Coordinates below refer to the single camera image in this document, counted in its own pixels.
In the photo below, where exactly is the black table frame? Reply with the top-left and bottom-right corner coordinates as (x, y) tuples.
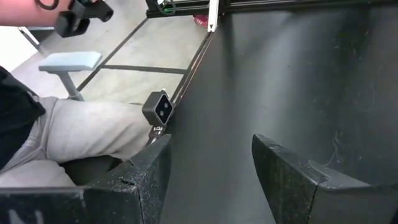
(145, 0), (398, 108)

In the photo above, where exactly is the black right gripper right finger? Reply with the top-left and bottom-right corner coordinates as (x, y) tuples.
(251, 134), (398, 224)

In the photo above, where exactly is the person's forearm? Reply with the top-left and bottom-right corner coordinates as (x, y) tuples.
(0, 0), (74, 27)

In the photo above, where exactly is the small red object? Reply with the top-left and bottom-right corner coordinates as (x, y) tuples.
(193, 14), (210, 28)

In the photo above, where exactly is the person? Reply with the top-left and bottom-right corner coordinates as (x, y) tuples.
(0, 65), (156, 189)

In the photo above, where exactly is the black handle device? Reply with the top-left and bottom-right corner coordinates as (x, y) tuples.
(54, 0), (114, 39)

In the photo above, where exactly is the white metal bracket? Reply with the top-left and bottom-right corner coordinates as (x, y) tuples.
(207, 0), (220, 33)

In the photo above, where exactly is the black table mat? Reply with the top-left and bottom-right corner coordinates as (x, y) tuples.
(160, 6), (398, 224)

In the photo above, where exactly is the small black depth camera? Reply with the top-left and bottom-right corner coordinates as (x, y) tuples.
(141, 90), (175, 127)

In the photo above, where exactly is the black wrist band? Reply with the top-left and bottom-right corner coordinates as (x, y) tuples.
(34, 0), (60, 11)

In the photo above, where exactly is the grey chair armrest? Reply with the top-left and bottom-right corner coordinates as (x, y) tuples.
(38, 50), (103, 102)

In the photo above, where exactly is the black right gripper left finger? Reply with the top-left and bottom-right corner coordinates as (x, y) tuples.
(83, 134), (172, 224)

